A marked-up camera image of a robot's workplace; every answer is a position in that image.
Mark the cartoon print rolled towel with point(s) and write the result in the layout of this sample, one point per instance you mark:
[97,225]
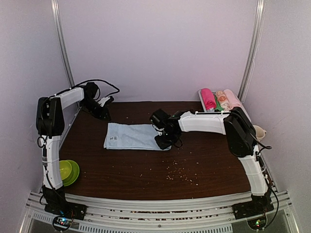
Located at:
[222,100]

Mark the aluminium post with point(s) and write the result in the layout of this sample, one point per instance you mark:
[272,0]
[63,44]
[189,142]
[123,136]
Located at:
[61,40]
[254,44]

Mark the left aluminium post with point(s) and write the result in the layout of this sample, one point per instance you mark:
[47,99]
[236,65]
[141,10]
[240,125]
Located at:
[61,40]

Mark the green rolled towel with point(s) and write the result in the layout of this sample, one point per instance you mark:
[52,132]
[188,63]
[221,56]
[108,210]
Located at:
[218,106]

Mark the green bowl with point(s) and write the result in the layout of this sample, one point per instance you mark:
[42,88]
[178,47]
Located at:
[65,170]

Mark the light pink rolled towel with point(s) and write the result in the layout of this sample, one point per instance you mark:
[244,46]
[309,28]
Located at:
[232,99]

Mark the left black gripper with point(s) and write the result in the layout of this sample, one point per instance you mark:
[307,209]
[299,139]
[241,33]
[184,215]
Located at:
[103,113]

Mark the magenta pink towel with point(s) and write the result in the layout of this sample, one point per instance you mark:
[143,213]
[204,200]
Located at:
[208,99]

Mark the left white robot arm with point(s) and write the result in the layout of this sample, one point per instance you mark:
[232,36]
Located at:
[50,124]

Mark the light blue towel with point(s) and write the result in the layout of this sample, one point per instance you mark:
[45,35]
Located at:
[131,137]

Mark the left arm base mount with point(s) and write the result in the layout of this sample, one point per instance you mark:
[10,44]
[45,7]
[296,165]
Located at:
[66,209]

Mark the right aluminium post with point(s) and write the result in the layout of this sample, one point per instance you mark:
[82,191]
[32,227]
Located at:
[254,44]

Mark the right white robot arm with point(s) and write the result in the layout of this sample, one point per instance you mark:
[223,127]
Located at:
[234,124]

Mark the green plate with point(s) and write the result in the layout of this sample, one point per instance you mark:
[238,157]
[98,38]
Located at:
[76,172]

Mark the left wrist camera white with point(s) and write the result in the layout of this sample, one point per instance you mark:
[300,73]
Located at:
[105,100]

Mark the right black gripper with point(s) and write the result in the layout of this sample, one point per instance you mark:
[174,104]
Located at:
[163,145]

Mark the aluminium front rail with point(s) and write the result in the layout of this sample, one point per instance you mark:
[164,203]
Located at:
[204,215]

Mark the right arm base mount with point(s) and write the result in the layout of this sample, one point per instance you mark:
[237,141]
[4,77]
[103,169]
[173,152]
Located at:
[257,206]

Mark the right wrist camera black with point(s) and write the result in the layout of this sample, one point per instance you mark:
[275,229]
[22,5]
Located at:
[159,118]

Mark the cream patterned mug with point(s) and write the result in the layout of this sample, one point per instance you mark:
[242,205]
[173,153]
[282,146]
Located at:
[260,132]

